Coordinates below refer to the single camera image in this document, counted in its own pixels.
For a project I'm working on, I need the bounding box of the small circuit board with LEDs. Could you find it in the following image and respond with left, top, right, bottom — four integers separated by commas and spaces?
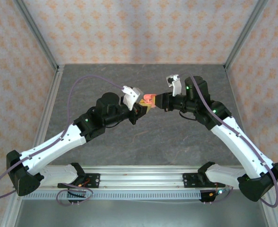
208, 188, 229, 198

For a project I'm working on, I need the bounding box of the grey metal sheet shelf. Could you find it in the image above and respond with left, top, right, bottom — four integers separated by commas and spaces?
12, 200, 271, 227

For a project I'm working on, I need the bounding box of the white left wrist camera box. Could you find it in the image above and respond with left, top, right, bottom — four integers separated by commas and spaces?
122, 86, 144, 111

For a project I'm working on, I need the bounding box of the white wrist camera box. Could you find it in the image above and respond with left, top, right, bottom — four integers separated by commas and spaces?
122, 86, 144, 111
165, 74, 184, 97

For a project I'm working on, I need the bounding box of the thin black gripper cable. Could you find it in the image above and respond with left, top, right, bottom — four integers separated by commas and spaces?
178, 110, 198, 121

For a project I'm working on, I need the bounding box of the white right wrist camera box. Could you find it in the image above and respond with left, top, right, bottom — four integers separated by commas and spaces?
165, 74, 184, 97

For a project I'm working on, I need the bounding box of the aluminium table side rail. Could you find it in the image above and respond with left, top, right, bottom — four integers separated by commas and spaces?
224, 65, 278, 227
0, 65, 65, 227

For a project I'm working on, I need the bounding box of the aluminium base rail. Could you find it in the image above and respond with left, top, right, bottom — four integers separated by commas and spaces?
11, 165, 271, 191

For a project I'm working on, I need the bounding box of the aluminium frame post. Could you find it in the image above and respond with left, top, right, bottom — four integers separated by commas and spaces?
13, 0, 60, 71
224, 0, 269, 70

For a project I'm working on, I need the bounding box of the grey slotted cable duct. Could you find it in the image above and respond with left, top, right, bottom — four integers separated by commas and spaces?
22, 191, 202, 201

